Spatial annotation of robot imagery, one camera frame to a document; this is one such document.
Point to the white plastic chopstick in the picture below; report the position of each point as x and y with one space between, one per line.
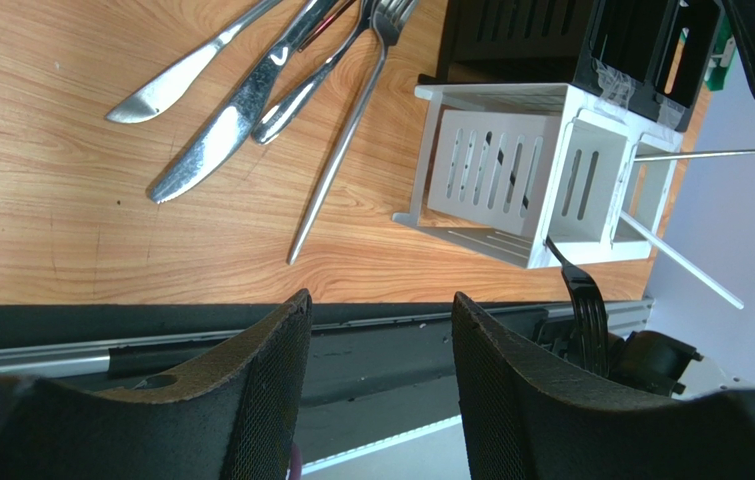
682 261

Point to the black utensil caddy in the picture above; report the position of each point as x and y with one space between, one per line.
648 57

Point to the black plastic fork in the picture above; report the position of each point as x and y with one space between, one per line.
590 314

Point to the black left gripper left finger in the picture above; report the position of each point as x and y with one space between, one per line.
229 413

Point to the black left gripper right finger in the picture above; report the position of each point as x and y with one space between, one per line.
528 414

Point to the steel fork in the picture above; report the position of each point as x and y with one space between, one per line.
386 19

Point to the steel table knife, large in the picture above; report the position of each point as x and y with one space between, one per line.
230 127

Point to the steel table knife, small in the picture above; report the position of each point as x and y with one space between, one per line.
163 91

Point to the silver metal chopstick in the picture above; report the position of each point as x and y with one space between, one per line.
692 155

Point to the white slotted utensil caddy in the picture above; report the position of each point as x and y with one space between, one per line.
533 174

